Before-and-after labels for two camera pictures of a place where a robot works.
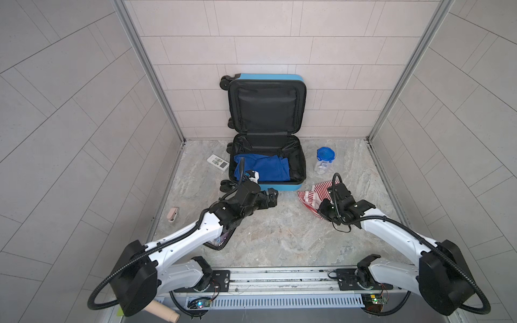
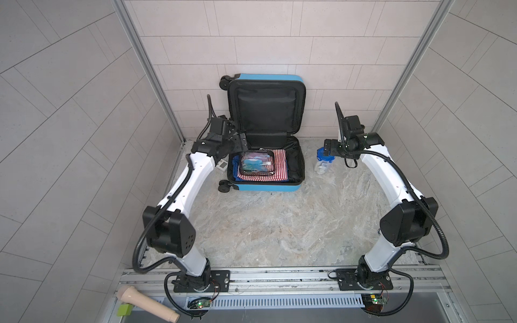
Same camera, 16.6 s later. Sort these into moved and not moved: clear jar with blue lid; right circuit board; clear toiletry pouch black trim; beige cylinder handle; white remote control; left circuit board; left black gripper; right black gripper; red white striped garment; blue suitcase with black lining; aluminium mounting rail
Moved: red white striped garment; clear toiletry pouch black trim; right black gripper; left black gripper
Not moved: white remote control; beige cylinder handle; right circuit board; aluminium mounting rail; left circuit board; blue suitcase with black lining; clear jar with blue lid
